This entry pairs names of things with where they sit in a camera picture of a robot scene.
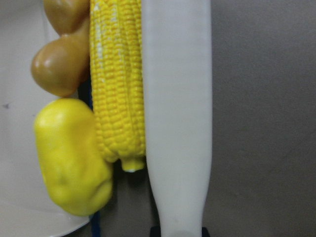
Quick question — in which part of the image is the brown toy ginger root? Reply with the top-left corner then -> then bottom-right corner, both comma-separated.
31,0 -> 90,97

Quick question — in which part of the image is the yellow toy corn cob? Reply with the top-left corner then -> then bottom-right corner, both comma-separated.
89,0 -> 146,172

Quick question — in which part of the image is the yellow toy bell pepper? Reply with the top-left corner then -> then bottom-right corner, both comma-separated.
34,98 -> 113,216

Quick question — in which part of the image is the beige plastic dustpan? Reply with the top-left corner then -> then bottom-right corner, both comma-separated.
0,0 -> 89,237

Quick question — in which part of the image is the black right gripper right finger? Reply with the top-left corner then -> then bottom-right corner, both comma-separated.
201,227 -> 210,237

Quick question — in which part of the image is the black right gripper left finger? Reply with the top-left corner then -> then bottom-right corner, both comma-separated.
149,226 -> 161,237

